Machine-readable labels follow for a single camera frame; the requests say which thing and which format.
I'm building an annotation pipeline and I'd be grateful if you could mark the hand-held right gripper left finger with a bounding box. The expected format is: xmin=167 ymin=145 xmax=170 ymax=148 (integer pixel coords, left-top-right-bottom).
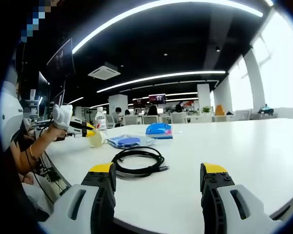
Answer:
xmin=42 ymin=162 xmax=117 ymax=234

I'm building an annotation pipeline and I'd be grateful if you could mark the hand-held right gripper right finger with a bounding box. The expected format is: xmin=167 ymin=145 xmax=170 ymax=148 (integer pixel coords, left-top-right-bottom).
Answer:
xmin=199 ymin=162 xmax=284 ymax=234

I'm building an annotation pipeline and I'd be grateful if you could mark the cream paper cup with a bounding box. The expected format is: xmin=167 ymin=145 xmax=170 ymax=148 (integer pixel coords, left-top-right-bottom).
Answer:
xmin=87 ymin=130 xmax=108 ymax=149

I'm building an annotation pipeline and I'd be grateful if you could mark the clear plastic bottle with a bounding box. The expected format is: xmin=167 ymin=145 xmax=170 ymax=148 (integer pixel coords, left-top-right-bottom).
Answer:
xmin=94 ymin=106 xmax=108 ymax=136

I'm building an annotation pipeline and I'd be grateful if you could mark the blue pad packet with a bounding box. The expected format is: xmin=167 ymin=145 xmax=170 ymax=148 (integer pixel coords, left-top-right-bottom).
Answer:
xmin=106 ymin=134 xmax=157 ymax=150

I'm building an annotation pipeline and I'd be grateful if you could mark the black cable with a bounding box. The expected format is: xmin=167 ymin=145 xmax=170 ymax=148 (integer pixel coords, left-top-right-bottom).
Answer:
xmin=111 ymin=146 xmax=170 ymax=180

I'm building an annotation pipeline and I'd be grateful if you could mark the blue tissue pack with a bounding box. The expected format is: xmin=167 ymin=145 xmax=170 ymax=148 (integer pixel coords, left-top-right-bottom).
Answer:
xmin=145 ymin=122 xmax=174 ymax=139

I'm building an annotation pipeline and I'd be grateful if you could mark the person's left hand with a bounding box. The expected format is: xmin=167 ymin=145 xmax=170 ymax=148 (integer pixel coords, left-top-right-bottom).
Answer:
xmin=41 ymin=126 xmax=68 ymax=143

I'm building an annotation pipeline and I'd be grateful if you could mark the tilted desk monitor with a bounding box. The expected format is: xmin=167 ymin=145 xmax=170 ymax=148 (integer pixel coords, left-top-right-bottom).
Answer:
xmin=54 ymin=89 xmax=65 ymax=107

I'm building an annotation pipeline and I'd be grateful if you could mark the white office chair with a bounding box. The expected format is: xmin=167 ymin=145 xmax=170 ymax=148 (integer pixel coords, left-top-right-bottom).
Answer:
xmin=123 ymin=115 xmax=140 ymax=126
xmin=142 ymin=115 xmax=160 ymax=125
xmin=170 ymin=111 xmax=188 ymax=124
xmin=105 ymin=114 xmax=116 ymax=129

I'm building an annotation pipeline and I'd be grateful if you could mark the white equipment rack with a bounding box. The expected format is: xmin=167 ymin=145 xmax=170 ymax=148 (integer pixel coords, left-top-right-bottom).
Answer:
xmin=24 ymin=89 xmax=43 ymax=120

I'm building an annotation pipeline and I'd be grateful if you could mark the small dark hanging monitor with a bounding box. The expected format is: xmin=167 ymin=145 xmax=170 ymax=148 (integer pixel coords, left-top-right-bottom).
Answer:
xmin=38 ymin=71 xmax=51 ymax=98

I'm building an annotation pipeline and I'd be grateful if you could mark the white square pillar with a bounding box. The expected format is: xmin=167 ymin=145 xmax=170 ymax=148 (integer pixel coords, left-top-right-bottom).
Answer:
xmin=108 ymin=94 xmax=129 ymax=115
xmin=197 ymin=83 xmax=210 ymax=110

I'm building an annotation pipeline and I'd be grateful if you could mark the white table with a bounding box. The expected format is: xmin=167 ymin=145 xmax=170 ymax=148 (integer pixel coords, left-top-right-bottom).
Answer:
xmin=45 ymin=117 xmax=293 ymax=234

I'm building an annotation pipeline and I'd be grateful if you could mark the white worn device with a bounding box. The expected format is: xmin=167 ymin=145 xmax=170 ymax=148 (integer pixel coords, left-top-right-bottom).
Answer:
xmin=0 ymin=80 xmax=24 ymax=152

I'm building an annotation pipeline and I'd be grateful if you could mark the ceiling air vent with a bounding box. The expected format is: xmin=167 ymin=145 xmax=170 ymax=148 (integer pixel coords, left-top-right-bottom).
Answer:
xmin=87 ymin=62 xmax=122 ymax=80

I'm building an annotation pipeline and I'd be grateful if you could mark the large dark hanging monitor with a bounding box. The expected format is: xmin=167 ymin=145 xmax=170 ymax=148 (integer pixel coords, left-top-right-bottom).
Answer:
xmin=45 ymin=38 xmax=76 ymax=78

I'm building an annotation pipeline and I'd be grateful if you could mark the person's light clothing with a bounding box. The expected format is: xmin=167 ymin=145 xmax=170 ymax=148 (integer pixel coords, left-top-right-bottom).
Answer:
xmin=21 ymin=175 xmax=71 ymax=215

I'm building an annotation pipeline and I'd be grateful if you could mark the hanging red screen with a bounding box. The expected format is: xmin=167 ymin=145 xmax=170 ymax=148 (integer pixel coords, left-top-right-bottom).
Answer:
xmin=148 ymin=94 xmax=167 ymax=104

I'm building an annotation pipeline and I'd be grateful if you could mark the long curved ceiling light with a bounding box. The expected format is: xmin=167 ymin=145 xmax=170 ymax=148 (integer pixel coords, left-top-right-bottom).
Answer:
xmin=72 ymin=0 xmax=264 ymax=55

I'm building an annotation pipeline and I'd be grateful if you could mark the orange chair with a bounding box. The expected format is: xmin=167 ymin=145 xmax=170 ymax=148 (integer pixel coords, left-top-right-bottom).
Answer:
xmin=214 ymin=104 xmax=226 ymax=116

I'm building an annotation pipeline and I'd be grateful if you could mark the large white window pillar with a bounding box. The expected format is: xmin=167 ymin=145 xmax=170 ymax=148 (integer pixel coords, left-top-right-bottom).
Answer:
xmin=243 ymin=48 xmax=262 ymax=113

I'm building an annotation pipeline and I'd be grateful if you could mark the gold bracelet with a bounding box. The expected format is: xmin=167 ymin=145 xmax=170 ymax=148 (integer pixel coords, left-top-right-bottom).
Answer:
xmin=28 ymin=145 xmax=39 ymax=161

